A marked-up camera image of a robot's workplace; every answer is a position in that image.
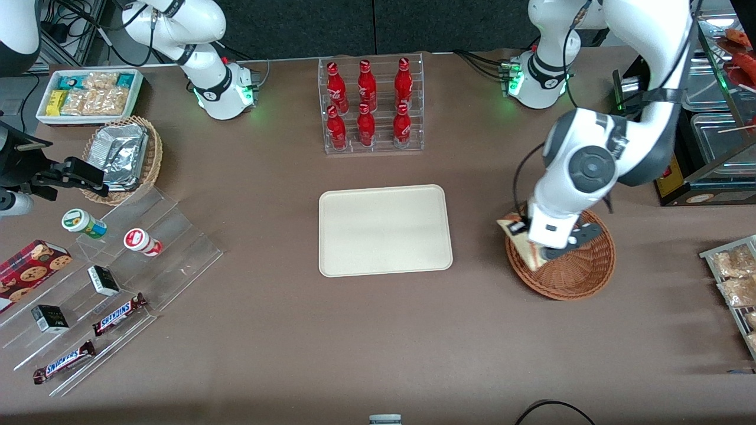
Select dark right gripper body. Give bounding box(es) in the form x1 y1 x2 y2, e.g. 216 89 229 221
0 121 57 192

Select triangular sandwich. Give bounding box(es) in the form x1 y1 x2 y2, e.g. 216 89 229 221
497 215 550 272

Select brown round wicker basket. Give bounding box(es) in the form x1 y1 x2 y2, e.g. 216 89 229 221
505 204 616 302

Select light wicker basket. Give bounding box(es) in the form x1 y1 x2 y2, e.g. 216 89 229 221
82 116 164 206

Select cream plastic tray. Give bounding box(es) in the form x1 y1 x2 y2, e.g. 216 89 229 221
318 184 454 278

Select silver foil package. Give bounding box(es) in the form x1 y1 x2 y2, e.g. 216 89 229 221
89 124 149 179
103 172 144 192

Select green lid yogurt cup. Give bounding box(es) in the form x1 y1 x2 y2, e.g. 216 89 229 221
61 208 108 240

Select clear bag of crackers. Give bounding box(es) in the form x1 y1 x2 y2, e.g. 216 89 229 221
83 87 129 116
83 72 119 91
61 89 89 116

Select red lid yogurt cup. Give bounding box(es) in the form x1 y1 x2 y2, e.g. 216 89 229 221
123 228 163 257

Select white rectangular snack bin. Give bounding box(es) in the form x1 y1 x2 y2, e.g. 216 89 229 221
35 68 144 127

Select small black box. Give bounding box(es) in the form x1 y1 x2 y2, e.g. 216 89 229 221
87 265 120 297
31 304 70 334

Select red plaid cookie box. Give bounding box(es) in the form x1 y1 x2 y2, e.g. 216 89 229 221
0 239 73 313

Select clear acrylic stepped display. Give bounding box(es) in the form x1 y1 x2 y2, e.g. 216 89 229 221
0 186 224 397

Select Snickers chocolate bar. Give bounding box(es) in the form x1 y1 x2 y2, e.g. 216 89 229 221
32 340 96 385
92 293 148 337

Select red cola bottle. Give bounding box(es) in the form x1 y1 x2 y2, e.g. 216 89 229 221
393 103 412 149
327 105 348 150
357 59 377 113
327 61 349 114
395 57 413 110
357 103 376 147

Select clear acrylic bottle rack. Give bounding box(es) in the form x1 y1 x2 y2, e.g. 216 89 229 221
318 53 425 155

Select steel food pan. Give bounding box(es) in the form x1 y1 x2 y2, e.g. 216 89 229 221
679 56 737 113
690 112 756 178

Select red sausages on skewers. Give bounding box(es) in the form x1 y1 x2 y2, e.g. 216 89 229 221
718 27 756 89

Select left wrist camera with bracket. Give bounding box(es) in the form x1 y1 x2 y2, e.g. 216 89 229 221
542 223 600 261

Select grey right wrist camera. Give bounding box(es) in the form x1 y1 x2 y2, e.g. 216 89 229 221
0 190 34 217

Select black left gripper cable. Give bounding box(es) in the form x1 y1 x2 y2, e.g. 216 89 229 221
512 142 547 220

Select black cables with frame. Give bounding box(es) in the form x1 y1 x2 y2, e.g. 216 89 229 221
35 0 154 67

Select black cable bundle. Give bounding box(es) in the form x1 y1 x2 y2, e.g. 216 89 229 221
454 50 516 82

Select black floor cable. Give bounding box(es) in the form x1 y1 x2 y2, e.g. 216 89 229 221
514 400 597 425

